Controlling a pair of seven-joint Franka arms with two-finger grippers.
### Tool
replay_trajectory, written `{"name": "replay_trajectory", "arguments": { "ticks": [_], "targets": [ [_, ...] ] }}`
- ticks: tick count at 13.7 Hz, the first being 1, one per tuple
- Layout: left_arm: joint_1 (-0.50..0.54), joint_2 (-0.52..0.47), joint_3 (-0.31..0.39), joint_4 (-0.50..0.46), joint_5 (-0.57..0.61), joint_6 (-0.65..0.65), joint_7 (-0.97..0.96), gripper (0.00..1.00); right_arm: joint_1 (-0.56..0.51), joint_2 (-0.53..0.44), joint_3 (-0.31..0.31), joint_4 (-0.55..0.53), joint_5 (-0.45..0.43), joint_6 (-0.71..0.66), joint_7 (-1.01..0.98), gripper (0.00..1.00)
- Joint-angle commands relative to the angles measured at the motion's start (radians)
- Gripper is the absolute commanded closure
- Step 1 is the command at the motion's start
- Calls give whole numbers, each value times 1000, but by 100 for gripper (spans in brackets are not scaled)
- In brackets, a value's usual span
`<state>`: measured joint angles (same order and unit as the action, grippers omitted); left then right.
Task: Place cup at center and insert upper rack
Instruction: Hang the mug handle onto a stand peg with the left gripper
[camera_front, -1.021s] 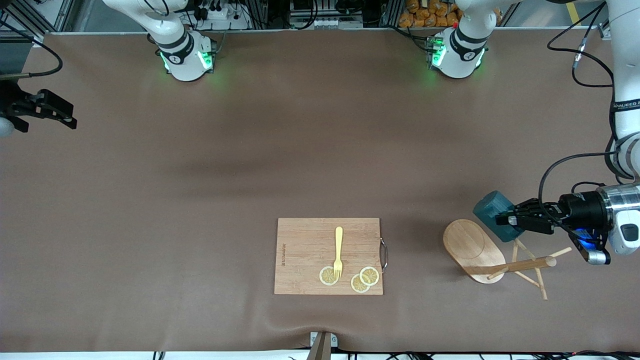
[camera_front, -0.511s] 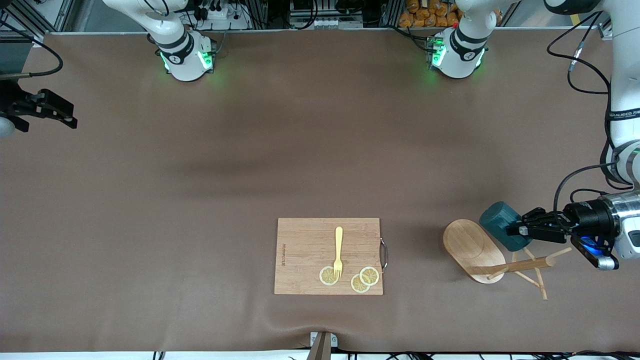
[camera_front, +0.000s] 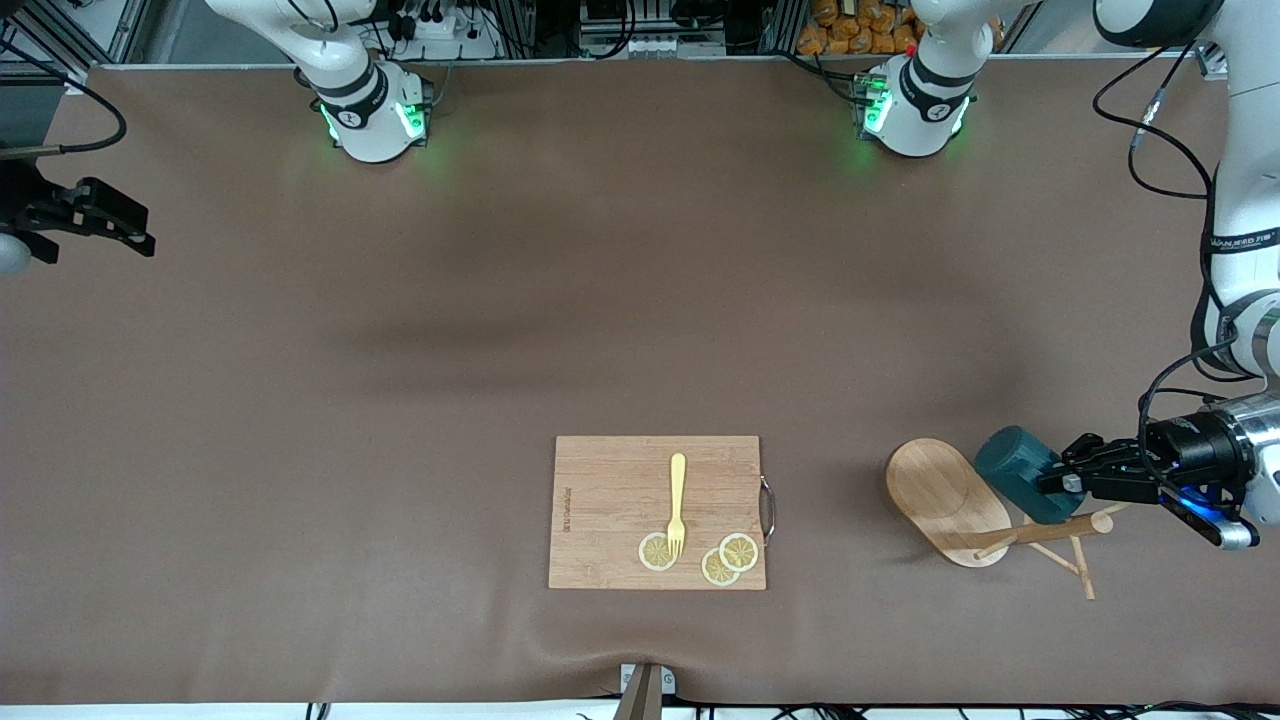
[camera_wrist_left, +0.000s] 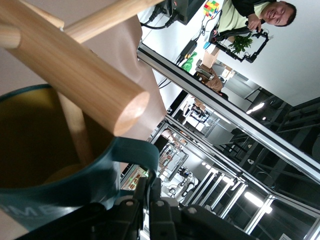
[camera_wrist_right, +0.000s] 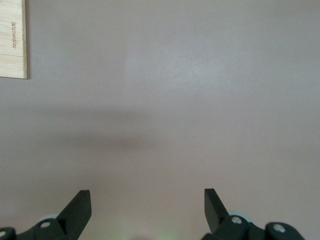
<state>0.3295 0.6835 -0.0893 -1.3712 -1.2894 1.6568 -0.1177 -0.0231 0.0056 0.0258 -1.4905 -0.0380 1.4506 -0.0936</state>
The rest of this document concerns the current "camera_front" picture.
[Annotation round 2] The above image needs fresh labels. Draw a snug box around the teal mug yellow inside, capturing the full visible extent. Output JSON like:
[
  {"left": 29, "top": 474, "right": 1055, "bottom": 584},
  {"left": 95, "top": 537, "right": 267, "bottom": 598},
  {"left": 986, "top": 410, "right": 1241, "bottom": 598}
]
[{"left": 975, "top": 425, "right": 1086, "bottom": 526}]

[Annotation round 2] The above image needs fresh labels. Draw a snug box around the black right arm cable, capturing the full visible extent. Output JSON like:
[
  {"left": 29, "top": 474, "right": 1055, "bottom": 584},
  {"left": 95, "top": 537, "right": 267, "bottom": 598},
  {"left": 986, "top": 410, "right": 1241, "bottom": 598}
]
[{"left": 0, "top": 40, "right": 128, "bottom": 157}]

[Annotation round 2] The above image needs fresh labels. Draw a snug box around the wooden mug rack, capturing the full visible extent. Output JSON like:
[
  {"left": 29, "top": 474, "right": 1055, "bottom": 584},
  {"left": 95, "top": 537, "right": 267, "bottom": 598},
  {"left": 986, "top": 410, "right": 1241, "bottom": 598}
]
[{"left": 885, "top": 438, "right": 1144, "bottom": 601}]

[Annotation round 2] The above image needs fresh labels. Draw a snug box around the white power strip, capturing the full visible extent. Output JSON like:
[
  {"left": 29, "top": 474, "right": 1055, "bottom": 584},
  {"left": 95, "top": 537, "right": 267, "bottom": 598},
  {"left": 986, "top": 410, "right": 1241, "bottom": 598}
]
[{"left": 385, "top": 5, "right": 504, "bottom": 61}]

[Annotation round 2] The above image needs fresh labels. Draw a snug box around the metal camera mount bar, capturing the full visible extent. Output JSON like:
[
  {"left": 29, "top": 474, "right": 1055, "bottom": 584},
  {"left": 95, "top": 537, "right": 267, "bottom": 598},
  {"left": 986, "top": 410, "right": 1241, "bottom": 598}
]
[{"left": 612, "top": 662, "right": 677, "bottom": 720}]

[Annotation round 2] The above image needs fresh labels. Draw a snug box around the orange bread rolls pile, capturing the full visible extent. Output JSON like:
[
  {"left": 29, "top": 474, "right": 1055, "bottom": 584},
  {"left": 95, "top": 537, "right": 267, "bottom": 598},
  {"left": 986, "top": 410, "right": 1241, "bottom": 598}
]
[{"left": 797, "top": 0, "right": 923, "bottom": 57}]

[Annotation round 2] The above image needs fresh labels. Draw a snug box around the silver terminal block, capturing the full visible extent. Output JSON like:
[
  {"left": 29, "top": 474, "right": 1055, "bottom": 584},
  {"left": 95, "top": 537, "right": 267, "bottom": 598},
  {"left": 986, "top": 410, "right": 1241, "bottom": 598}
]
[{"left": 578, "top": 30, "right": 728, "bottom": 59}]

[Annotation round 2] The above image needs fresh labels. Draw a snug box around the aluminium frame post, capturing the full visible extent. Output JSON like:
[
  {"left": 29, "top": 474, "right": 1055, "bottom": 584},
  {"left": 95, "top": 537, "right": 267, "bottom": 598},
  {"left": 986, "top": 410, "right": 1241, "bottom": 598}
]
[{"left": 0, "top": 0, "right": 151, "bottom": 93}]

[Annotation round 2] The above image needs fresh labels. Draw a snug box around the bamboo cutting board metal handle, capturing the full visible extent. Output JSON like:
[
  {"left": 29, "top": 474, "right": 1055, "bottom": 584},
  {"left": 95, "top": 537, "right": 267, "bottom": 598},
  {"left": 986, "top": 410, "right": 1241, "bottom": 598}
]
[{"left": 548, "top": 435, "right": 776, "bottom": 591}]

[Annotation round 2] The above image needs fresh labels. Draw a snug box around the yellow plastic fork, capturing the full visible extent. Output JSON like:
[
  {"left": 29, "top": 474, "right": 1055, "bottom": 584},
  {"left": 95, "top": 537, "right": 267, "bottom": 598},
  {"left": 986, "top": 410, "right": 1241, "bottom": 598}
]
[{"left": 667, "top": 453, "right": 689, "bottom": 561}]

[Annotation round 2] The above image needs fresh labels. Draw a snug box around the brown table mat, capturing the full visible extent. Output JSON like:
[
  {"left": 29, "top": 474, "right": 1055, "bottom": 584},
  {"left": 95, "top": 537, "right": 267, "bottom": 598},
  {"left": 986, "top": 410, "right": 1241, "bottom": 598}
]
[{"left": 0, "top": 58, "right": 1280, "bottom": 707}]

